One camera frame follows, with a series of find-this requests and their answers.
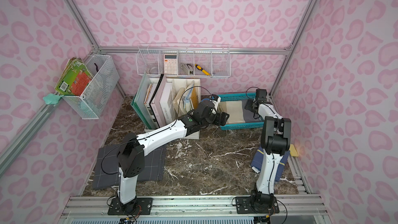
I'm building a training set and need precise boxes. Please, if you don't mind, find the teal plastic basket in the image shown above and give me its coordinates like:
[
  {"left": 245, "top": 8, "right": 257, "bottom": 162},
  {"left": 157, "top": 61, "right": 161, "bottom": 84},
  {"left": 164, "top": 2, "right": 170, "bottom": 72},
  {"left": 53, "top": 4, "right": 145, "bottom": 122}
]
[{"left": 219, "top": 93, "right": 280, "bottom": 130}]

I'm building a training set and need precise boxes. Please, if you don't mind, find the cream and grey pillowcase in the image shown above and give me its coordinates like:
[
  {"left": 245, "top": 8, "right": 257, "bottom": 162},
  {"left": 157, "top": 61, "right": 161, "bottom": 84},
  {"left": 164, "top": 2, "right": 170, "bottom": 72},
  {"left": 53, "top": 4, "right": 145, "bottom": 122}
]
[{"left": 218, "top": 100, "right": 263, "bottom": 124}]

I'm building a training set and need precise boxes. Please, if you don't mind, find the dark grey checked pillowcase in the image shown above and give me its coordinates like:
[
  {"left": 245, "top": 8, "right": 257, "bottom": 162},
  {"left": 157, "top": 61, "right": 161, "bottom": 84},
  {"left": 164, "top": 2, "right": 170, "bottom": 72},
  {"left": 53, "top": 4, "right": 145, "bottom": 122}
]
[
  {"left": 138, "top": 145, "right": 167, "bottom": 182},
  {"left": 92, "top": 144, "right": 119, "bottom": 190}
]

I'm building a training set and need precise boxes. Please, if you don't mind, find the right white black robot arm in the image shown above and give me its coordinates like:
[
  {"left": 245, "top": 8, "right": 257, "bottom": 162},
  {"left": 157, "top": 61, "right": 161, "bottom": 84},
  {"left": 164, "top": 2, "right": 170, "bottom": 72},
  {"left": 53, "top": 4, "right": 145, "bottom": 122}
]
[{"left": 246, "top": 88, "right": 291, "bottom": 213}]

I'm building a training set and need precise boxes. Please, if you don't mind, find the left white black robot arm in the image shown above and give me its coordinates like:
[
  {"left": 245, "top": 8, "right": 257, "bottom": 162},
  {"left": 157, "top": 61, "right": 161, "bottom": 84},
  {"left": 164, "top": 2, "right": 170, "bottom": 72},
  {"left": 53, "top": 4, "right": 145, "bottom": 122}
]
[{"left": 117, "top": 94, "right": 229, "bottom": 207}]

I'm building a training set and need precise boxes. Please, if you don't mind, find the navy blue folded pillowcase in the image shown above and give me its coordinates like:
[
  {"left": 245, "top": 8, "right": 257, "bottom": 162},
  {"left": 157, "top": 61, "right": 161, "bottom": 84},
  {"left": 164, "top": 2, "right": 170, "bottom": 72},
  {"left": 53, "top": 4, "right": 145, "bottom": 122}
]
[{"left": 250, "top": 147, "right": 290, "bottom": 178}]

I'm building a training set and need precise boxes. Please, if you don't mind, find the white file organizer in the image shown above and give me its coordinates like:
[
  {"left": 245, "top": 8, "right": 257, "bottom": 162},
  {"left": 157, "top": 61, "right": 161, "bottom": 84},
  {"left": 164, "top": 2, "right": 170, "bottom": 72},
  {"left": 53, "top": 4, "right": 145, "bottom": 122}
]
[{"left": 139, "top": 75, "right": 200, "bottom": 132}]

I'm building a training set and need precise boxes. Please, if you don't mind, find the white book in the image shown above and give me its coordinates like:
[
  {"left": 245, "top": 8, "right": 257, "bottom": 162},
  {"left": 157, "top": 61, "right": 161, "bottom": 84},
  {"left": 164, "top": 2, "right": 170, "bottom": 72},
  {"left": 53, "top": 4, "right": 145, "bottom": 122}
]
[{"left": 160, "top": 82, "right": 175, "bottom": 124}]

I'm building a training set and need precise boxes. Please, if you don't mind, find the yellow utility knife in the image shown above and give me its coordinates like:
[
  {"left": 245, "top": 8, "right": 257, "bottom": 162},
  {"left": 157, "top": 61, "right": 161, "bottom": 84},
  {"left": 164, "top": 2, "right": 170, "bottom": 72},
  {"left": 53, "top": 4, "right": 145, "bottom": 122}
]
[{"left": 195, "top": 64, "right": 211, "bottom": 76}]

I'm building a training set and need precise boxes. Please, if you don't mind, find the grey stapler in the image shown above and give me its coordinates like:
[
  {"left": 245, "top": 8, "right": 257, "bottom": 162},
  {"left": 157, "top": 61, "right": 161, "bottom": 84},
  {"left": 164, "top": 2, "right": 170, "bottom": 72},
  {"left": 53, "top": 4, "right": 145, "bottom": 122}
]
[{"left": 180, "top": 63, "right": 194, "bottom": 76}]

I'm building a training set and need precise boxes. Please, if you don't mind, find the pink book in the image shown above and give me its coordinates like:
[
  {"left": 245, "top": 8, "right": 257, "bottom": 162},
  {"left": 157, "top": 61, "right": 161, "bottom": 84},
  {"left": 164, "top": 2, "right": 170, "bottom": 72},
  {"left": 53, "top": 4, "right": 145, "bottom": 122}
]
[{"left": 150, "top": 74, "right": 167, "bottom": 127}]

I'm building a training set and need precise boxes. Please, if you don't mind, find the yellow sticky note pad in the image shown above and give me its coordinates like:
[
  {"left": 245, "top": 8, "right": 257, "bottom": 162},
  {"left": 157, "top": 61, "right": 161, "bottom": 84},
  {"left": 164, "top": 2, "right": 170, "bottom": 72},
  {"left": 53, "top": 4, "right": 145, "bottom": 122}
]
[{"left": 289, "top": 144, "right": 299, "bottom": 157}]

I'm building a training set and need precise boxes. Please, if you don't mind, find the pink calculator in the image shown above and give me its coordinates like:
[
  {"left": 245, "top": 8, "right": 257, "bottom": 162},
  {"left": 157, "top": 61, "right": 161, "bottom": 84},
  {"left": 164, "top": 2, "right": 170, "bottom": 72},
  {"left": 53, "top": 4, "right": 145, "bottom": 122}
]
[{"left": 164, "top": 54, "right": 178, "bottom": 75}]

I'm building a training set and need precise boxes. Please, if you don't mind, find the clear tape roll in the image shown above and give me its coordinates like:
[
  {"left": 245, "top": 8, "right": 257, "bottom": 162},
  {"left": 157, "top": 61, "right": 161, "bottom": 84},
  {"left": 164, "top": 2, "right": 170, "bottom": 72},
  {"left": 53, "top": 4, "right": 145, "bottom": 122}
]
[{"left": 147, "top": 66, "right": 159, "bottom": 75}]

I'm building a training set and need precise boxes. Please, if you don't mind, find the green folder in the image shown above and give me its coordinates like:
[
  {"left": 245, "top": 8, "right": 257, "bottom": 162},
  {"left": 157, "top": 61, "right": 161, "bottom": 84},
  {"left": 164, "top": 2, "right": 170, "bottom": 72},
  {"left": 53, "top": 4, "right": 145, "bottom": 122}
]
[{"left": 131, "top": 73, "right": 157, "bottom": 130}]

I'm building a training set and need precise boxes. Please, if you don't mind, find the green red booklet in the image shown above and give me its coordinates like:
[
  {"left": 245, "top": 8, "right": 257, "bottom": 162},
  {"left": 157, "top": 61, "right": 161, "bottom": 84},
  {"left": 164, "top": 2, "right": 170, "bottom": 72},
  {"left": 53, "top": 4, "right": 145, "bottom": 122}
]
[{"left": 55, "top": 57, "right": 93, "bottom": 96}]

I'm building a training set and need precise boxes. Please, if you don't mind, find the mint green clip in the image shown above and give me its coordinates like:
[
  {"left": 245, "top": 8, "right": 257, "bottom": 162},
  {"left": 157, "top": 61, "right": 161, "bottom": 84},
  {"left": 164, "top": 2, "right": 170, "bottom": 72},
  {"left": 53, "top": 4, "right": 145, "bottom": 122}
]
[{"left": 42, "top": 93, "right": 64, "bottom": 105}]

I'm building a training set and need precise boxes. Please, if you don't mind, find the white wire wall shelf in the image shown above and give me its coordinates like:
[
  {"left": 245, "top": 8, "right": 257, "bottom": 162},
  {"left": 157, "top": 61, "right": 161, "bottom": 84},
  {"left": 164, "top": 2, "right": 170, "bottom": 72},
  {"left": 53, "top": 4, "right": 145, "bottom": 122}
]
[{"left": 136, "top": 45, "right": 231, "bottom": 78}]

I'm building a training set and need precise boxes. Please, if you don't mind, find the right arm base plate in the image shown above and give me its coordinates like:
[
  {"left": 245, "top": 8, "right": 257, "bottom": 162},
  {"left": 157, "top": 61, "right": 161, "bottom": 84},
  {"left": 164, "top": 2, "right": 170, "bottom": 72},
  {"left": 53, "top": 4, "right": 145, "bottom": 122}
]
[{"left": 234, "top": 195, "right": 280, "bottom": 215}]

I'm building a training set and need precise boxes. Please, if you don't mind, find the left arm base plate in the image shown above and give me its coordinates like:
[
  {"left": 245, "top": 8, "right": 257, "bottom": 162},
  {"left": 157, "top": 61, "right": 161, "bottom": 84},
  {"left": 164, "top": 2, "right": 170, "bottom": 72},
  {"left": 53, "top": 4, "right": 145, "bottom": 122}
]
[{"left": 107, "top": 198, "right": 153, "bottom": 216}]

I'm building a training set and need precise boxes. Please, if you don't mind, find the white mesh wall basket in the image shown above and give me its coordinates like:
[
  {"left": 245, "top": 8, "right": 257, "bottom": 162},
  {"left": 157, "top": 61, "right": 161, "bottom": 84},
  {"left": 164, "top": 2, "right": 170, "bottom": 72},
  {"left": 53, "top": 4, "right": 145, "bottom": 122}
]
[{"left": 63, "top": 55, "right": 119, "bottom": 119}]

